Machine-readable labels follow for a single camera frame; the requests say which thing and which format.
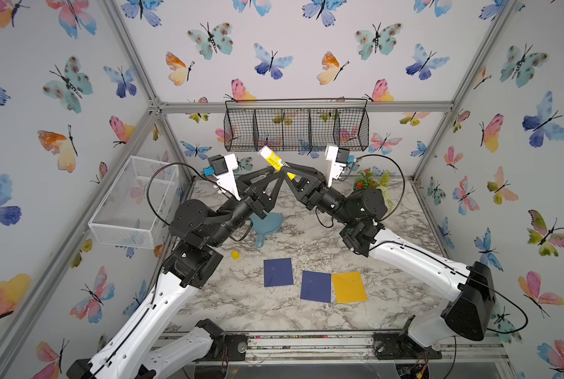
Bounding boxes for teal plastic scoop dish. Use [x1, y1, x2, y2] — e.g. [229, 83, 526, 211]
[250, 213, 283, 249]

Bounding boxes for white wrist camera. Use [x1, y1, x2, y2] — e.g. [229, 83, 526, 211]
[324, 145, 354, 187]
[203, 153, 241, 201]

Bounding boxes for yellow glue stick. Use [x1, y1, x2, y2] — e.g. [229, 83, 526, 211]
[258, 145, 289, 172]

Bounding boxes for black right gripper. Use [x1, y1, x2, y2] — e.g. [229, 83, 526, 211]
[290, 166, 359, 234]

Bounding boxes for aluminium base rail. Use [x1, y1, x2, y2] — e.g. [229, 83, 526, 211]
[167, 331, 508, 366]

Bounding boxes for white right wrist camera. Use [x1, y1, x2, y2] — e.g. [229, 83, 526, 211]
[324, 145, 354, 187]

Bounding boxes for white mesh wall basket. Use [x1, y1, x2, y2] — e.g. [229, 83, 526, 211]
[89, 156, 179, 249]

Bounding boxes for artificial flowers in white pot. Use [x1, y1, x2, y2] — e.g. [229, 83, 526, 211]
[353, 167, 394, 208]

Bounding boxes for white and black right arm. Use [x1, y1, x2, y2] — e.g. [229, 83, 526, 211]
[281, 165, 496, 349]

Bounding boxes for black wire wall basket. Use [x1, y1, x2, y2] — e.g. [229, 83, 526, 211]
[220, 98, 370, 153]

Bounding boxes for yellow envelope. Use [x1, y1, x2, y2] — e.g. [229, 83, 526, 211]
[332, 272, 368, 304]

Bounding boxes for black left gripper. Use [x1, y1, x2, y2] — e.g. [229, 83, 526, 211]
[202, 166, 276, 252]

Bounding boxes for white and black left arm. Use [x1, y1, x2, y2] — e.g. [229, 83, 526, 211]
[67, 167, 290, 378]

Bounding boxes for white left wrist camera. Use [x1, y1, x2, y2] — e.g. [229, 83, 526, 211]
[203, 153, 241, 201]

